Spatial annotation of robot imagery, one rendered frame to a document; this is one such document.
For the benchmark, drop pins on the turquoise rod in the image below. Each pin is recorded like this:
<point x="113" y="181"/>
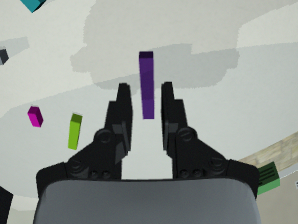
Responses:
<point x="33" y="5"/>

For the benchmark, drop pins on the purple rod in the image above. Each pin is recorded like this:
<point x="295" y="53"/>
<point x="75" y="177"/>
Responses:
<point x="146" y="68"/>

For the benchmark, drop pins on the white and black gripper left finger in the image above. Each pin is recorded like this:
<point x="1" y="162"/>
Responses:
<point x="97" y="160"/>

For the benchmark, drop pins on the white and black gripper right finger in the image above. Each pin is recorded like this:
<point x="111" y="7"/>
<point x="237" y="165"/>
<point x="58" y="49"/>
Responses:
<point x="194" y="158"/>

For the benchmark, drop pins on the short magenta rod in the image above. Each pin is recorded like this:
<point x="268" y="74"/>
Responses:
<point x="35" y="116"/>

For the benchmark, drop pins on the lime green rod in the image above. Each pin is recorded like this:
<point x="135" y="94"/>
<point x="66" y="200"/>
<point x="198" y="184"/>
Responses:
<point x="74" y="131"/>

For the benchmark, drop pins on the grey rectangular bar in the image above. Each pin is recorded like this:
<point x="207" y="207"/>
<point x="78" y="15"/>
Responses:
<point x="3" y="56"/>

